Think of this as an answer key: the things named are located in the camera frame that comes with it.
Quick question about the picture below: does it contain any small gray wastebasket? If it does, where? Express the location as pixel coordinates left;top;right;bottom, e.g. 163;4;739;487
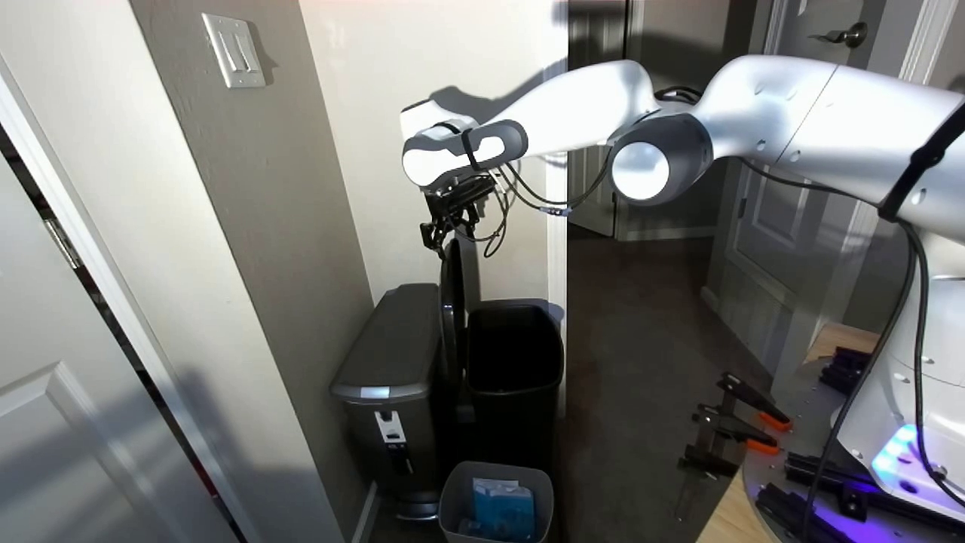
437;458;557;543

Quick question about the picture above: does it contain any wooden board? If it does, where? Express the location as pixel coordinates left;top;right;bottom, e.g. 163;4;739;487
800;322;877;367

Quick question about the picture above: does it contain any black clamp orange handle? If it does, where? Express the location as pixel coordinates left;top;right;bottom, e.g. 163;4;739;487
689;402;781;451
716;370;795;431

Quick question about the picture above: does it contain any long black arm cable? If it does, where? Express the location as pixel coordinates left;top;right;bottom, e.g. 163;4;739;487
741;149;965;510

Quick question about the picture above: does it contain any looped black wrist cable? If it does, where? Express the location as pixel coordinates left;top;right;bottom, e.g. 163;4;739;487
463;158;618;259

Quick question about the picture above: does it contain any black mounting bracket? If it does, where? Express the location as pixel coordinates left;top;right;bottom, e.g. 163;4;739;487
816;344;874;395

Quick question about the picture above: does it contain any blue item in wastebasket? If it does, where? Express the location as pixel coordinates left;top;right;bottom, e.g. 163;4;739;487
466;472;535;543

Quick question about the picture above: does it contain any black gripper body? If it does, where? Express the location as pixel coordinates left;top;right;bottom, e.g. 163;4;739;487
426;170;500;228

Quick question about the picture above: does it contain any black cable strap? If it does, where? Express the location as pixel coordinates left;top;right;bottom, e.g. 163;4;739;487
874;99;965;225

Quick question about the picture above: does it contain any dark lever on hallway door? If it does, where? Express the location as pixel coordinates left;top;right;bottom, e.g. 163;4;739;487
811;17;872;52

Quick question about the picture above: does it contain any gray step trash can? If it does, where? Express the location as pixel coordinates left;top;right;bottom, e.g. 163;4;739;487
327;279;447;525

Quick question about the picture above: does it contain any black bar clamp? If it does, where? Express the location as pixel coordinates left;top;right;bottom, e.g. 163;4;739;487
752;479;837;543
781;450;858;487

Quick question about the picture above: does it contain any white wall light switch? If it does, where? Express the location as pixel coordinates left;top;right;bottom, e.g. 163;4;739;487
200;9;271;90

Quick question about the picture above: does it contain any black plastic bin body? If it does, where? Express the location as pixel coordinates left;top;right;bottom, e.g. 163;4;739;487
458;298;568;477

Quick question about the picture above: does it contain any white panelled closet door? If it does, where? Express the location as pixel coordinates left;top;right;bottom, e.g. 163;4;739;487
702;161;908;376

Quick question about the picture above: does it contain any black bin lid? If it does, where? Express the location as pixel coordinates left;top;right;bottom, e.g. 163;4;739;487
430;225;483;426

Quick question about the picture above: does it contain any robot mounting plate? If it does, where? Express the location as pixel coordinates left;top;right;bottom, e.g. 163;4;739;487
752;441;965;543

